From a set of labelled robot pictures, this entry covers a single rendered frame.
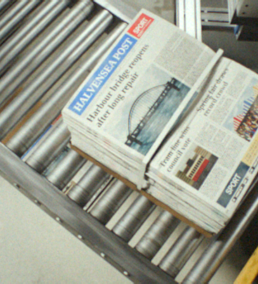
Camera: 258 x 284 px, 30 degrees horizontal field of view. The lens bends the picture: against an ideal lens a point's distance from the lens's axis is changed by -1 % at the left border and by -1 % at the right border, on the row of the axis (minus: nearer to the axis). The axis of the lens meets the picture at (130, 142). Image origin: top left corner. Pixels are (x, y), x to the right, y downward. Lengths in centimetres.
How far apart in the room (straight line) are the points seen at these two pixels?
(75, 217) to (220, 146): 37
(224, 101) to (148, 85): 15
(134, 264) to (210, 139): 33
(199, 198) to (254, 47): 124
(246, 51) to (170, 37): 104
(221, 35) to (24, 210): 106
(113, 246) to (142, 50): 43
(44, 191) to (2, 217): 85
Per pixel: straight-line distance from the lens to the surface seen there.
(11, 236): 193
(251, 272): 109
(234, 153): 91
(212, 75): 97
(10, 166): 114
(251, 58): 201
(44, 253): 190
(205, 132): 91
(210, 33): 203
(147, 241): 108
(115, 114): 91
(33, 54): 125
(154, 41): 99
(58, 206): 110
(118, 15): 131
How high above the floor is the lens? 186
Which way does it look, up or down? 69 degrees down
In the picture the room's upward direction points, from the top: 7 degrees clockwise
